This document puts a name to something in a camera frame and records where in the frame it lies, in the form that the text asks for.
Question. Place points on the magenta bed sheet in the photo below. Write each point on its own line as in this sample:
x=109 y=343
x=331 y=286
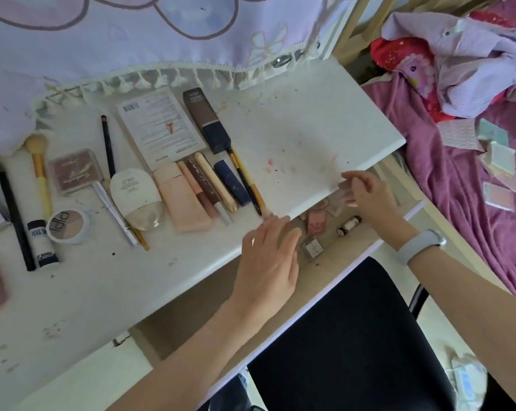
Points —
x=455 y=166

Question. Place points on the black office chair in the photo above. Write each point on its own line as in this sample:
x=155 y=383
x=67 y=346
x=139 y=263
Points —
x=348 y=338

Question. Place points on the round white powder compact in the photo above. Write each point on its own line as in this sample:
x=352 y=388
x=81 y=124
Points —
x=67 y=226

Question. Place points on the small black white bottle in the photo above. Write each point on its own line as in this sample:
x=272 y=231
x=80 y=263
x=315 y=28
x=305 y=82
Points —
x=41 y=243

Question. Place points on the small red blush palette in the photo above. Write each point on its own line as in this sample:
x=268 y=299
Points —
x=73 y=173

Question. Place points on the person's blue jeans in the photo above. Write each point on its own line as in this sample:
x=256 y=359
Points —
x=232 y=393

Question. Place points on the small brown bottle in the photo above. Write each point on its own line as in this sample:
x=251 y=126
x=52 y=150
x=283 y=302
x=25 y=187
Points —
x=350 y=225

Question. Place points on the wooden drawer lilac front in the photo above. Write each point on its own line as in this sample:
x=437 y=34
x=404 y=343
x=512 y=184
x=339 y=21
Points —
x=326 y=276

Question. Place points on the person's left forearm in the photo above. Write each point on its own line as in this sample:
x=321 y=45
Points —
x=189 y=363

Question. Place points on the person's right hand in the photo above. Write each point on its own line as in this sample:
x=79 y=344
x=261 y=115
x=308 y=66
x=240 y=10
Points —
x=378 y=205

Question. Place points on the black pen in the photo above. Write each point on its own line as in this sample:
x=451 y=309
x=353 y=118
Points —
x=108 y=145

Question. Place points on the lilac cartoon cloth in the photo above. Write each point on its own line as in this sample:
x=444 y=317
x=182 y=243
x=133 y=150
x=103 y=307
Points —
x=112 y=38

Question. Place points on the person's left hand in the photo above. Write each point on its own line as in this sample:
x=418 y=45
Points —
x=268 y=265

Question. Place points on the white smartwatch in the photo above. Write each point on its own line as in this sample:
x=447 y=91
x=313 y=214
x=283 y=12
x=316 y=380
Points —
x=420 y=246

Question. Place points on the white oval compact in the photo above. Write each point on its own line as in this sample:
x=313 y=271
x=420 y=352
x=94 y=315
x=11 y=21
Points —
x=133 y=192

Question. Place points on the lilac clothing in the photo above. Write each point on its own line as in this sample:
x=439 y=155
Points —
x=476 y=51

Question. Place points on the white table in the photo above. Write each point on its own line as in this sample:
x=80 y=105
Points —
x=305 y=115

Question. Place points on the wooden bed frame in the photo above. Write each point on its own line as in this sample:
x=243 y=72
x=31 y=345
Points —
x=446 y=214

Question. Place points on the white blue plastic package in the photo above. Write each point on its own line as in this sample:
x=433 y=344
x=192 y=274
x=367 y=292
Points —
x=467 y=380

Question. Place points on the navy lipstick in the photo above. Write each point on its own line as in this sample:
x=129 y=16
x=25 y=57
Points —
x=232 y=184

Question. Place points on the red pink patterned garment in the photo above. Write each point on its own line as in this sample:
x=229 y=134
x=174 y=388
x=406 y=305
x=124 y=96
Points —
x=395 y=55

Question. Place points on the dark foundation box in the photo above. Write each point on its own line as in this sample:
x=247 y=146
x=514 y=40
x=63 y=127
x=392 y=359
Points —
x=206 y=119

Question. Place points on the small clear square compact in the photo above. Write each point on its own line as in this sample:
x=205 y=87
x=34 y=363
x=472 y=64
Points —
x=313 y=248

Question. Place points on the person's right forearm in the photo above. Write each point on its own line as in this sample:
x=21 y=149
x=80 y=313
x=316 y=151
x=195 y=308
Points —
x=476 y=308

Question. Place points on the black eyeliner pencil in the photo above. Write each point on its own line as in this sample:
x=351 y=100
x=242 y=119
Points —
x=13 y=214

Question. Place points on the paper instruction sheet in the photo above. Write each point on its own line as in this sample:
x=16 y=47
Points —
x=159 y=128

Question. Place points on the cream gold tube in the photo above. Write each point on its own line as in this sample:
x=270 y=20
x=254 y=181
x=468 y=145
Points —
x=217 y=181

